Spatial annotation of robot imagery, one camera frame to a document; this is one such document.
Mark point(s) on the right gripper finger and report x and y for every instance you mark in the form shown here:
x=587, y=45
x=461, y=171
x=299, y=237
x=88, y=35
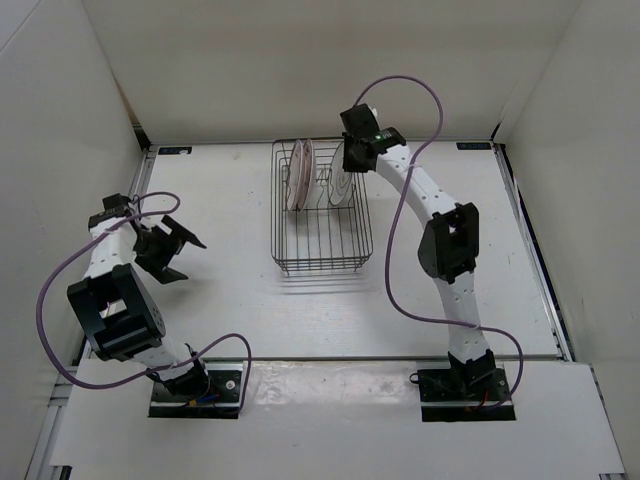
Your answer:
x=347, y=144
x=356, y=166

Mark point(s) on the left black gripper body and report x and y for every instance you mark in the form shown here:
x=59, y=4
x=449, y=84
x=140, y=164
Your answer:
x=156, y=243

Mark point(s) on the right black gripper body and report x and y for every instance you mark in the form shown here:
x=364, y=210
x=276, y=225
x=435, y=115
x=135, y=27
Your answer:
x=354, y=157

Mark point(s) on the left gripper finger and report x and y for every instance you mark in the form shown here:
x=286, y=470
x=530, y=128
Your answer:
x=166, y=275
x=179, y=234

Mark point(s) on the white plate with dark rim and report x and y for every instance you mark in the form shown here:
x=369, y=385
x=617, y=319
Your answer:
x=340, y=181

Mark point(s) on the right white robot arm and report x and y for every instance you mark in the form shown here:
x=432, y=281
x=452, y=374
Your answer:
x=447, y=250

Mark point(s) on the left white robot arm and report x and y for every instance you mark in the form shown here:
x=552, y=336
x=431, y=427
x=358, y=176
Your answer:
x=117, y=313

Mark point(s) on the inner pink patterned plate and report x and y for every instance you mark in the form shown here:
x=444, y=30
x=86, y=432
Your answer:
x=308, y=174

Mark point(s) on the pink patterned plate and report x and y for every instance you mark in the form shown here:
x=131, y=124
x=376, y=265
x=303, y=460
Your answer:
x=294, y=176
x=308, y=174

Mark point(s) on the outer pink patterned plate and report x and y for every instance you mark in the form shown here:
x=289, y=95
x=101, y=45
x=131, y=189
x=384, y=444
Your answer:
x=294, y=176

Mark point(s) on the left table label sticker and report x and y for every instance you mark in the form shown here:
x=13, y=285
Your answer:
x=184, y=150

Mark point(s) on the table label sticker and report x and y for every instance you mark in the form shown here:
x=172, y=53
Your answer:
x=184, y=150
x=474, y=146

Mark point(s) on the right table label sticker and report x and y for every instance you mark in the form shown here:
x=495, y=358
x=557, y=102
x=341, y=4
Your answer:
x=474, y=146

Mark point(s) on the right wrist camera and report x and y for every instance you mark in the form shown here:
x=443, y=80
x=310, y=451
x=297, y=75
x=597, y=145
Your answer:
x=359, y=122

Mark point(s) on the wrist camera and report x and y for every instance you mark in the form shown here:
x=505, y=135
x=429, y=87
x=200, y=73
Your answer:
x=114, y=206
x=359, y=122

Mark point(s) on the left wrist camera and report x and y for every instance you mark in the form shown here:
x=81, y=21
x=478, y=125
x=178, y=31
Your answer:
x=114, y=206

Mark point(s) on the metal wire dish rack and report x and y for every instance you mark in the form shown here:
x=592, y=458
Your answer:
x=322, y=236

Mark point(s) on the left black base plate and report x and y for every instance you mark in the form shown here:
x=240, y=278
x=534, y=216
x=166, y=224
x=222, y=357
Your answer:
x=217, y=398

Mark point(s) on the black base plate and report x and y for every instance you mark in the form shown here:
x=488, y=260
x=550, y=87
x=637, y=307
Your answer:
x=443, y=400
x=217, y=398

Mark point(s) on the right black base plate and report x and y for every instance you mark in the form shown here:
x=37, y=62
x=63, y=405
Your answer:
x=443, y=400

